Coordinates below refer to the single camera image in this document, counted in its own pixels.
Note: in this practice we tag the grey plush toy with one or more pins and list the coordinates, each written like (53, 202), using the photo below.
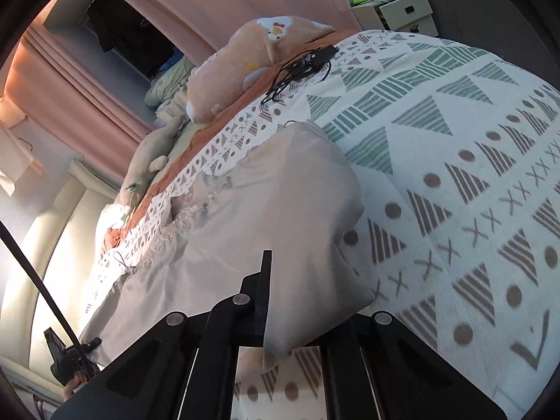
(146, 157)

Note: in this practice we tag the pale pillow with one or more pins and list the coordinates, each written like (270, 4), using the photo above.
(111, 216)

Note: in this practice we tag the orange plush pillow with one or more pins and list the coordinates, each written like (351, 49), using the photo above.
(245, 52)

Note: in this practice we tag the cream padded headboard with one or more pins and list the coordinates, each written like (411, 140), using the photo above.
(43, 271)

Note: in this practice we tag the person's left hand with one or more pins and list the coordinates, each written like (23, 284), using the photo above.
(72, 387)

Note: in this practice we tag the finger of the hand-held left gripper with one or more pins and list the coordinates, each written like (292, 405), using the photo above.
(92, 343)

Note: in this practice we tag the white drawer box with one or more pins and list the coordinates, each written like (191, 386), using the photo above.
(407, 8)

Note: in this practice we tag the beige zip jacket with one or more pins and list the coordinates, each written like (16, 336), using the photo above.
(271, 210)

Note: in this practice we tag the orange bed sheet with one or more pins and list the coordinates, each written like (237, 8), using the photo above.
(218, 127)

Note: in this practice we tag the black thin rod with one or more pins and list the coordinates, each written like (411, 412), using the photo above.
(39, 288)

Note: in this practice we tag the pink curtain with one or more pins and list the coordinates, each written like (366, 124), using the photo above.
(87, 87)

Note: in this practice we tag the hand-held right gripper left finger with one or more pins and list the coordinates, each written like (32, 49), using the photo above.
(262, 310)

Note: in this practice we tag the dark hanging clothes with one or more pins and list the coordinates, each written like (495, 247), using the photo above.
(127, 30)

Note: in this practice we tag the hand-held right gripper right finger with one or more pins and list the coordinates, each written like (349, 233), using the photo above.
(345, 367)

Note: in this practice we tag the pale green bedding pile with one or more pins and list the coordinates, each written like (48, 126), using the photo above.
(170, 78)

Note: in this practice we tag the white patterned blanket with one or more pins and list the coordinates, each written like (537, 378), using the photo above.
(437, 162)

